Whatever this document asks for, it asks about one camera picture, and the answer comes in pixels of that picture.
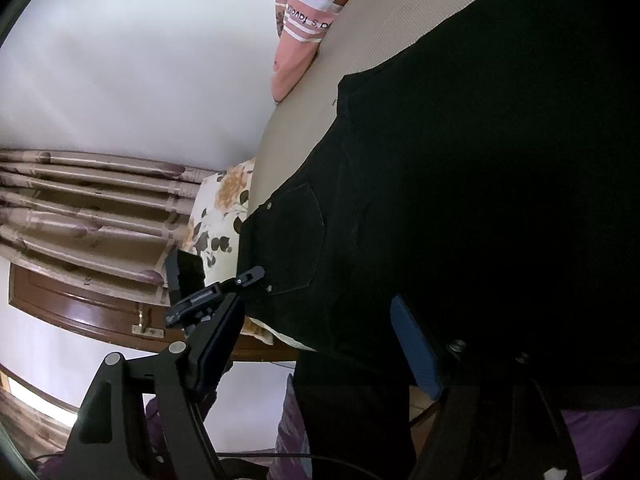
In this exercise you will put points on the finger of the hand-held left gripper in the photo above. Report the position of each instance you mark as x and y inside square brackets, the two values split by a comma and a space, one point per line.
[185, 270]
[205, 300]

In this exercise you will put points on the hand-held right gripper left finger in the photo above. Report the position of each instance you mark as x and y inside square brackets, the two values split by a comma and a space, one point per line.
[215, 350]

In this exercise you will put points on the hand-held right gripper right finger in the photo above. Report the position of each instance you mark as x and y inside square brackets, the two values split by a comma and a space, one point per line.
[415, 345]

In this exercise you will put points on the black pants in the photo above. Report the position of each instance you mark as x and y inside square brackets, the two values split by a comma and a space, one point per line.
[450, 185]

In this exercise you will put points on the floral pillow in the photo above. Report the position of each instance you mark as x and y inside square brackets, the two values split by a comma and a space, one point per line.
[215, 210]

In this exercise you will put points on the beige patterned curtain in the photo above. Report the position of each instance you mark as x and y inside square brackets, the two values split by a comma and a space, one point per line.
[100, 210]

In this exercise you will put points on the purple printed cloth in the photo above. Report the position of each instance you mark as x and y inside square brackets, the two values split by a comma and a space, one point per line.
[600, 435]

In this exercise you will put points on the plaid patterned blanket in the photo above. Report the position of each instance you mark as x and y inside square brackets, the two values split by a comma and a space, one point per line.
[300, 25]

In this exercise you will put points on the beige mattress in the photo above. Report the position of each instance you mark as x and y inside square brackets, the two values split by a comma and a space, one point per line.
[350, 35]

